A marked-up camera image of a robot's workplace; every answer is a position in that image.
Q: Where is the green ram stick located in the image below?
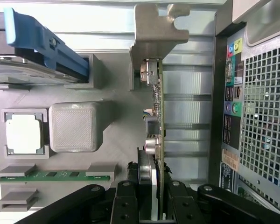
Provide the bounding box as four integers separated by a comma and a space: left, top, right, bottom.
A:
0, 170, 111, 182

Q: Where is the grey parts rack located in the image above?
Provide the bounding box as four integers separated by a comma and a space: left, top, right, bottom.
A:
0, 53, 164, 213

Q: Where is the silver cpu chip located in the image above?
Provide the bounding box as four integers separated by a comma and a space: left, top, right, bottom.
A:
6, 114, 42, 154

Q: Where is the open dark pc case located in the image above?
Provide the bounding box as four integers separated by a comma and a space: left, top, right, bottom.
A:
207, 0, 280, 217

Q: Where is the hard disk with blue carrier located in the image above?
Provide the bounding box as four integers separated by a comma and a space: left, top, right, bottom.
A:
0, 7, 90, 85

